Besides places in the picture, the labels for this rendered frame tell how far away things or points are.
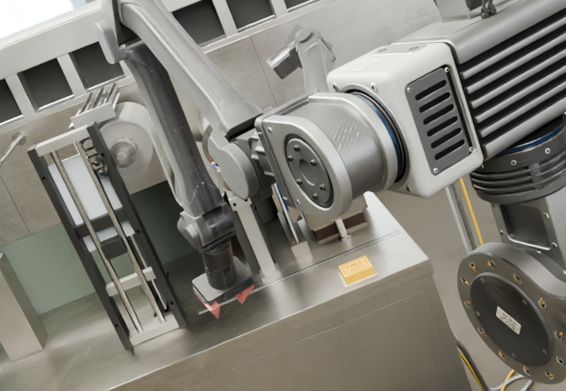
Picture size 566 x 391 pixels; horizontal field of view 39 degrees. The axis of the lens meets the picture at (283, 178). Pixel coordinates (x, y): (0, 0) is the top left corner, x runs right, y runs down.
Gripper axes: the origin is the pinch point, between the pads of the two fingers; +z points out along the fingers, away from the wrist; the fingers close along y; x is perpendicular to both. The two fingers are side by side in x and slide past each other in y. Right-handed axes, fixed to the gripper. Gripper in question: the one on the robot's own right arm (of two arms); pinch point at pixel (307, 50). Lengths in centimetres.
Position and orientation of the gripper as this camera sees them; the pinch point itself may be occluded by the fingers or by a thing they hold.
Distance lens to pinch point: 197.5
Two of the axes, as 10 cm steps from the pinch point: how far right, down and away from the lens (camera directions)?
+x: 5.0, -8.6, -0.7
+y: 8.6, 5.0, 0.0
